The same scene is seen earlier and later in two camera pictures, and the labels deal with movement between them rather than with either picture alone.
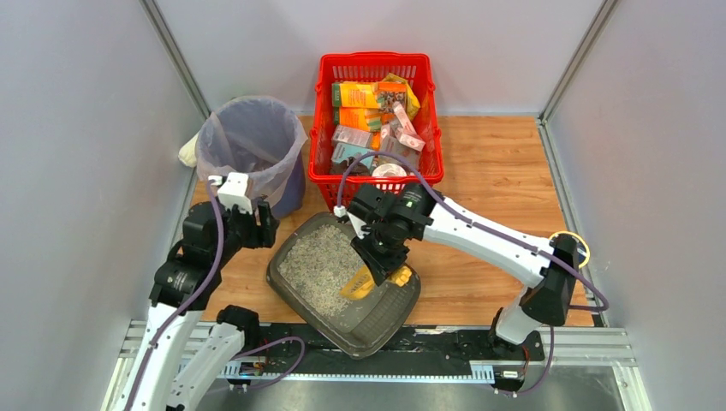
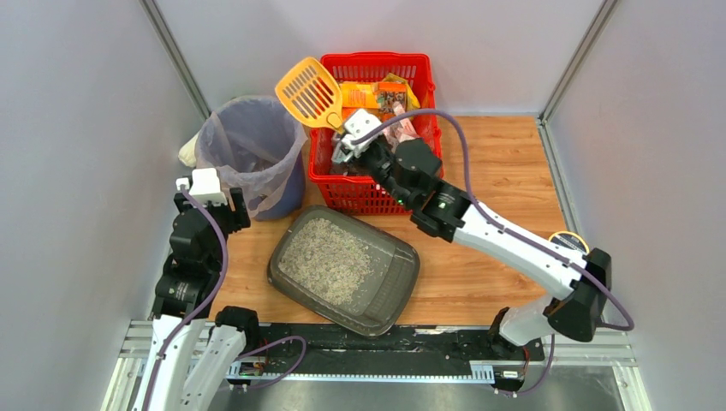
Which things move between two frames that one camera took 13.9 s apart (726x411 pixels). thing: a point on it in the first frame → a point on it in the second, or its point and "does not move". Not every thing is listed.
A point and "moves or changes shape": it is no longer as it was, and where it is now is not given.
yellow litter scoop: [362, 283] → [311, 94]
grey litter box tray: [310, 258] moves or changes shape
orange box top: [354, 95] does not move
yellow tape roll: [586, 247] does not move
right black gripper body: [379, 253] → [352, 157]
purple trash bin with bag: [262, 138] does not move
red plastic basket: [354, 68] does not move
